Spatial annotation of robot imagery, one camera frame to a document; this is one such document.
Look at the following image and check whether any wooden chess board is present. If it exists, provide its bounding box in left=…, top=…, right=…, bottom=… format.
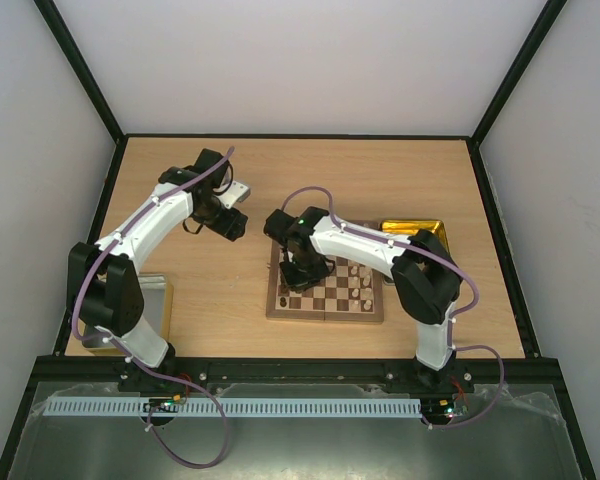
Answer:
left=266, top=240, right=384, bottom=324

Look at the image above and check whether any silver metal tray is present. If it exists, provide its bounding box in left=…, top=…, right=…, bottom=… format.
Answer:
left=139, top=274, right=174, bottom=341

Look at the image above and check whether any row of light chess pieces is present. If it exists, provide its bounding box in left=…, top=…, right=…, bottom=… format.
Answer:
left=348, top=264, right=374, bottom=313

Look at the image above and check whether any row of dark chess pieces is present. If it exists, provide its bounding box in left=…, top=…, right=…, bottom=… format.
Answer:
left=278, top=241, right=291, bottom=308

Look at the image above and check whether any black aluminium frame rail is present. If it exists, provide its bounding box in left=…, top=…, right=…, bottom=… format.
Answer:
left=29, top=352, right=561, bottom=394

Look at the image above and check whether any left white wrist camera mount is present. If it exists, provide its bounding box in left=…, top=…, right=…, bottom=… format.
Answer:
left=217, top=180, right=251, bottom=209

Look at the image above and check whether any light blue slotted cable duct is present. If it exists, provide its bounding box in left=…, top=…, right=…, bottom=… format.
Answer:
left=43, top=397, right=421, bottom=419

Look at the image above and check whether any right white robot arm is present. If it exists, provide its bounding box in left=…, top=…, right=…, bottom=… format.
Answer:
left=263, top=207, right=461, bottom=392

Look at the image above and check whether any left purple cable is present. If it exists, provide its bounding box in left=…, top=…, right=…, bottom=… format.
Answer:
left=70, top=145, right=237, bottom=469

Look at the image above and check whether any gold tin with dark pieces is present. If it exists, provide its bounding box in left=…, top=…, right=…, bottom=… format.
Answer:
left=379, top=219, right=450, bottom=254

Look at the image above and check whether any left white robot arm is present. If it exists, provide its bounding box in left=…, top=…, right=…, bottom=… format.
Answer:
left=67, top=149, right=250, bottom=369

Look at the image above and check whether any purple cable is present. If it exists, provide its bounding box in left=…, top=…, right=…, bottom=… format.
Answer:
left=281, top=186, right=508, bottom=431
left=70, top=145, right=237, bottom=469

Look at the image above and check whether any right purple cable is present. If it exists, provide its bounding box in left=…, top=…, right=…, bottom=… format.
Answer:
left=281, top=186, right=508, bottom=431

